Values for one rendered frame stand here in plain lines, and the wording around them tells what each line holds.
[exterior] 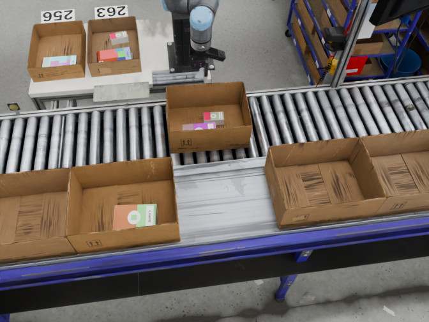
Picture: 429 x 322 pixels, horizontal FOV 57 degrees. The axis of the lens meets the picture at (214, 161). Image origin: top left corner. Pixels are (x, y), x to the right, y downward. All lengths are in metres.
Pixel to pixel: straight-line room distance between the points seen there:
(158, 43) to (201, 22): 0.89
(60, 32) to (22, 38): 1.42
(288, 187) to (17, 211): 1.11
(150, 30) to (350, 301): 2.01
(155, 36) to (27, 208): 1.33
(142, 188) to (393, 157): 1.12
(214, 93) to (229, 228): 0.77
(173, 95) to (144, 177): 0.54
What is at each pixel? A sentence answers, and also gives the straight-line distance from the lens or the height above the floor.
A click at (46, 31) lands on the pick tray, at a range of 2.69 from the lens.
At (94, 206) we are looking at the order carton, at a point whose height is 0.89.
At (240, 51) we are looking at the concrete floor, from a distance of 3.62.
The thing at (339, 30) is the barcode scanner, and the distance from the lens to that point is 2.15.
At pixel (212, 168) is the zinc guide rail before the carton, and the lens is 1.72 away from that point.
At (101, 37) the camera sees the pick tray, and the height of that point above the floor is 0.76.
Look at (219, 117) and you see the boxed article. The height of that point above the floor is 0.80.
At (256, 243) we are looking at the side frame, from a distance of 1.55.
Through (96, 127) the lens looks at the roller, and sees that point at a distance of 2.12.
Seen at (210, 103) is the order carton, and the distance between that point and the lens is 2.12.
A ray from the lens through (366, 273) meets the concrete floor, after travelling 2.64.
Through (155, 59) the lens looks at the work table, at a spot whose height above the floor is 0.75.
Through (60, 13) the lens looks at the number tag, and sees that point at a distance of 2.68.
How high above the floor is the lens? 2.34
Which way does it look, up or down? 56 degrees down
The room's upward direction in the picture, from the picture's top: 2 degrees clockwise
